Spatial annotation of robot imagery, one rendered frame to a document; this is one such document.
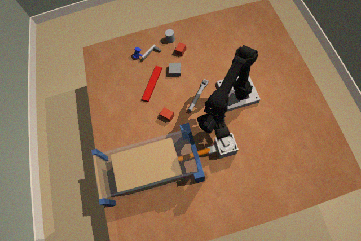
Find grey cylinder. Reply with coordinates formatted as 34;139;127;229
165;29;175;43

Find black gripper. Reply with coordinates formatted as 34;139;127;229
214;115;230;139

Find red rectangular bar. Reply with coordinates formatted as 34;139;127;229
142;66;162;102

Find red cube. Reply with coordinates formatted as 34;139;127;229
175;42;186;56
160;107;174;122

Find crank handle with blue knob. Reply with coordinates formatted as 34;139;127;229
133;45;161;60

